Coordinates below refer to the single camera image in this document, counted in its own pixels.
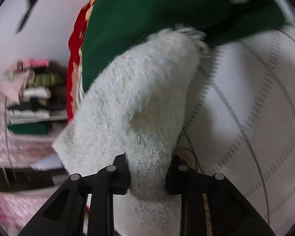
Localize red patterned cloth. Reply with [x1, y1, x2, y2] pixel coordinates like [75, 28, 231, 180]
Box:
[66, 0, 102, 123]

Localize white fuzzy sweater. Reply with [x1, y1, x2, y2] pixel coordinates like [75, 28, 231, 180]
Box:
[52, 27, 209, 236]

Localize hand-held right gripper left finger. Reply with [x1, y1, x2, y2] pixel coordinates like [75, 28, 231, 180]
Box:
[18, 153, 131, 236]

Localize white striped bed sheet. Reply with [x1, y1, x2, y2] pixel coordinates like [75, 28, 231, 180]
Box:
[118, 0, 295, 236]

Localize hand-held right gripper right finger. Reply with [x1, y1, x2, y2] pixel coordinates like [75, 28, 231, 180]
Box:
[165, 154, 277, 236]

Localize stack of folded clothes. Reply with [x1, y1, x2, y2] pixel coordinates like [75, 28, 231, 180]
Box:
[4, 58, 68, 136]

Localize pink floral cloth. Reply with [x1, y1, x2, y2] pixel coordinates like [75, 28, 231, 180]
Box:
[0, 82, 72, 229]

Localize green cloth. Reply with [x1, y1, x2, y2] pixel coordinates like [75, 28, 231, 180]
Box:
[82, 0, 289, 92]

